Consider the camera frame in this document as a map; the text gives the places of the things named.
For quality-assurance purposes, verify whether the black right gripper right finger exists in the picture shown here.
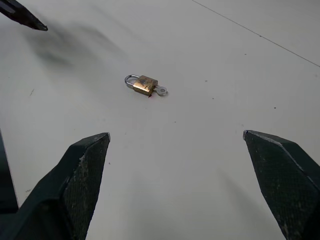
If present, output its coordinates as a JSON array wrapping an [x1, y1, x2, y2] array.
[[242, 129, 320, 240]]

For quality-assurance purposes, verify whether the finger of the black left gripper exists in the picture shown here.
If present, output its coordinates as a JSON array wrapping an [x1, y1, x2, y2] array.
[[0, 0, 49, 32]]

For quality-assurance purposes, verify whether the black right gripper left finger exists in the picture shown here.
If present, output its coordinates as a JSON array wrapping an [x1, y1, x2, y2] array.
[[0, 132, 111, 240]]

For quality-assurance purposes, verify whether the brass padlock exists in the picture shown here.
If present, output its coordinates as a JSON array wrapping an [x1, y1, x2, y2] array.
[[124, 74, 159, 97]]

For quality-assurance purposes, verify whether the small silver key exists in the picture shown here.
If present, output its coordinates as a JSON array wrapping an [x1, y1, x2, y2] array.
[[154, 85, 169, 97]]

